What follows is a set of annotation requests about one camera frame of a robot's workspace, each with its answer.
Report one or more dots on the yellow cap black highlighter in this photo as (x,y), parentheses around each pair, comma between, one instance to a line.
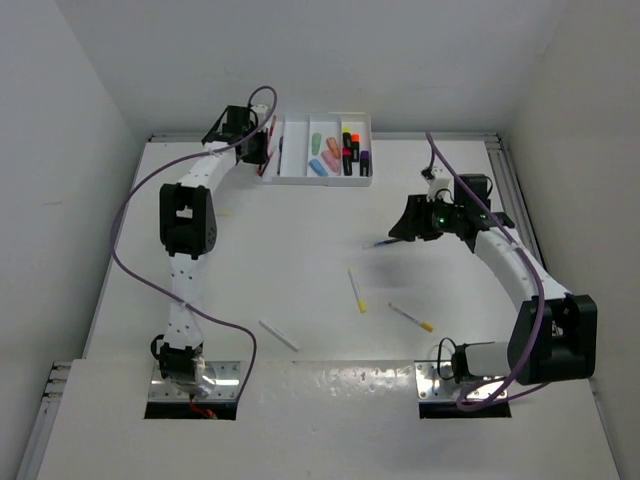
(346,139)

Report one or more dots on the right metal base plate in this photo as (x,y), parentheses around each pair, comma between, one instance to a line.
(438,386)

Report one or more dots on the white divided organizer tray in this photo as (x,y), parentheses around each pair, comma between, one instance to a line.
(297,130)

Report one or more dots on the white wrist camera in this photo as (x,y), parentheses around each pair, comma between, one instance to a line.
(260,109)
(438,181)

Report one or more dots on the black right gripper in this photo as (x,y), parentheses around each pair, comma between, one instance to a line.
(413,220)

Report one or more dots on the white marker pen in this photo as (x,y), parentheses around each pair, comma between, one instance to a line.
(281,337)

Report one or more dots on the red ballpoint pen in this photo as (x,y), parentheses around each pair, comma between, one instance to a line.
(269,152)

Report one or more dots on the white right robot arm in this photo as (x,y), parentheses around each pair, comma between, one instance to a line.
(554,334)

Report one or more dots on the blue ballpoint pen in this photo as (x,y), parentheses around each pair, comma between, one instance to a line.
(280,155)

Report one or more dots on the green eraser case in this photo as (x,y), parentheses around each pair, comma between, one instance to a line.
(316,140)

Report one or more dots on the purple cap black highlighter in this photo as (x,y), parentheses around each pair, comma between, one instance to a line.
(365,163)

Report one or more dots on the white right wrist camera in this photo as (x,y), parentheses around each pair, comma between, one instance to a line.
(438,181)

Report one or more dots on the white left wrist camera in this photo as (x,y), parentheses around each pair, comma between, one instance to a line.
(260,109)

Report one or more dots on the metal base plate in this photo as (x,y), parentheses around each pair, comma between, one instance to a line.
(215,381)
(438,386)

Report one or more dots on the blue eraser case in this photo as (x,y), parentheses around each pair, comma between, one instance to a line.
(317,168)

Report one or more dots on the blue gel pen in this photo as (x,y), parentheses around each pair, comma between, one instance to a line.
(382,243)

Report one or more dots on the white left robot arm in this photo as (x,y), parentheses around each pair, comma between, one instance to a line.
(188,232)

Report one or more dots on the orange eraser case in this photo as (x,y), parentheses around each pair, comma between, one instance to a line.
(334,147)

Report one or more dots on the orange cap highlighter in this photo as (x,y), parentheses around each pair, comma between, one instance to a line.
(355,145)

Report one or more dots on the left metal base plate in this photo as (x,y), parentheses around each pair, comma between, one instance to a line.
(215,381)

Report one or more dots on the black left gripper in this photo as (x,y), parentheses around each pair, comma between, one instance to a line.
(259,157)

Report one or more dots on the pink cap black highlighter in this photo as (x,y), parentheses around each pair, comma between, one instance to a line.
(347,158)

